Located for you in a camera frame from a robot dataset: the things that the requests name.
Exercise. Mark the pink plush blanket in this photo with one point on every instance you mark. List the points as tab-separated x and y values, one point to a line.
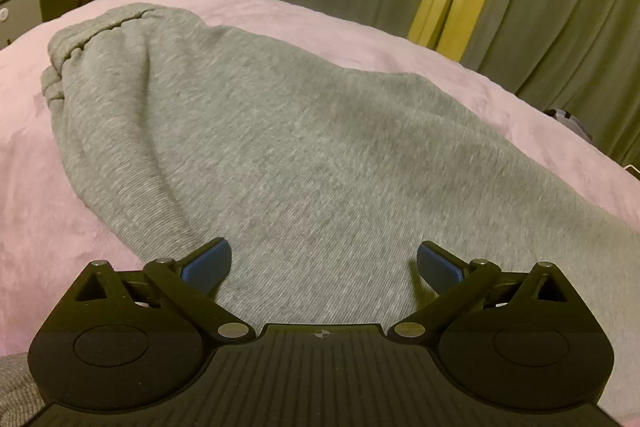
65	207

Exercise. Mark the grey pants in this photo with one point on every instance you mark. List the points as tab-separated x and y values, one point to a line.
280	157

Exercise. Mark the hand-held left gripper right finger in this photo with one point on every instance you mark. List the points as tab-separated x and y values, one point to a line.
441	266

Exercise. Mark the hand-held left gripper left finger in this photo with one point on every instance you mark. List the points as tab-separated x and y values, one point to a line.
210	261

